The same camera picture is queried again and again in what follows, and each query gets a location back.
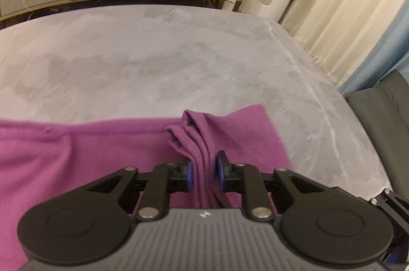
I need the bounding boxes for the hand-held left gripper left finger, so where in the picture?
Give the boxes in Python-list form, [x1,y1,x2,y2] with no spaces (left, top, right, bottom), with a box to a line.
[72,160,194,221]

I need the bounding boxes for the purple sweatpants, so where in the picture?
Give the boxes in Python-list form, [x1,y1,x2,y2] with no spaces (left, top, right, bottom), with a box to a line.
[0,103,295,271]

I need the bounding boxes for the grey upholstered chair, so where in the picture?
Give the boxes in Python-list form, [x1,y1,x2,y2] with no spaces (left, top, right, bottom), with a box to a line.
[347,69,409,195]

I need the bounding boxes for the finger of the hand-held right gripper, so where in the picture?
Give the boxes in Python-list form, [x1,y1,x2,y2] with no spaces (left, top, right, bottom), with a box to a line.
[369,189,409,221]

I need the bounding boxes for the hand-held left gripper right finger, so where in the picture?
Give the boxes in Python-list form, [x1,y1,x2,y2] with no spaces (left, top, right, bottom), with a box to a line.
[215,150,339,221]

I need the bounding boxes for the blue curtain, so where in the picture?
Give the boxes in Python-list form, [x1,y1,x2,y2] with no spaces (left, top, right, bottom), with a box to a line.
[339,4,409,96]

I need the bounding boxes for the white curtain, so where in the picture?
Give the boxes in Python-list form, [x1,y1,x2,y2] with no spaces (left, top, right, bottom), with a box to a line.
[265,0,409,86]

